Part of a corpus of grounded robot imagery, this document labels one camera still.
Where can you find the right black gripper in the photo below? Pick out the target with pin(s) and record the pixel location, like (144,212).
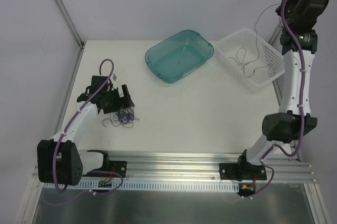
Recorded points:
(302,14)

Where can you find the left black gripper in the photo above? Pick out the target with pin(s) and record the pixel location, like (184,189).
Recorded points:
(122,100)

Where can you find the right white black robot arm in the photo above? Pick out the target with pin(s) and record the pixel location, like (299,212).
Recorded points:
(299,43)

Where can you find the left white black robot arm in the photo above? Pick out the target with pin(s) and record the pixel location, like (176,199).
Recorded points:
(58,159)

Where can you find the teal transparent plastic tub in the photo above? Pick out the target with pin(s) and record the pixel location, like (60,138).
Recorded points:
(179,55)

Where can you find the white perforated plastic basket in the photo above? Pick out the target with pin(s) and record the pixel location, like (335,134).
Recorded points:
(251,60)

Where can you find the right aluminium frame post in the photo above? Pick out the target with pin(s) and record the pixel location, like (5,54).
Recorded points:
(289,8)

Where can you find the aluminium frame post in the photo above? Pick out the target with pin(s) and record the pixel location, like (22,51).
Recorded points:
(289,8)
(64,13)

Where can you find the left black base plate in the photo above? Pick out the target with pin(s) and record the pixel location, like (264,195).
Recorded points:
(119,167)

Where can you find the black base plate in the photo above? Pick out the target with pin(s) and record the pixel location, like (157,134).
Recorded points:
(119,167)
(234,171)

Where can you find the aluminium mounting rail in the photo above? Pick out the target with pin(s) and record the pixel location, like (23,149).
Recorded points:
(204,167)

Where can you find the left aluminium frame post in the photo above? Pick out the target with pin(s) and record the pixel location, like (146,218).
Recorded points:
(64,13)

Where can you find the white slotted cable duct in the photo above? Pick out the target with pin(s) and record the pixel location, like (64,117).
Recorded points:
(143,185)

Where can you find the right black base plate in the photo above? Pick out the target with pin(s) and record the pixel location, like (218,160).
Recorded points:
(234,171)

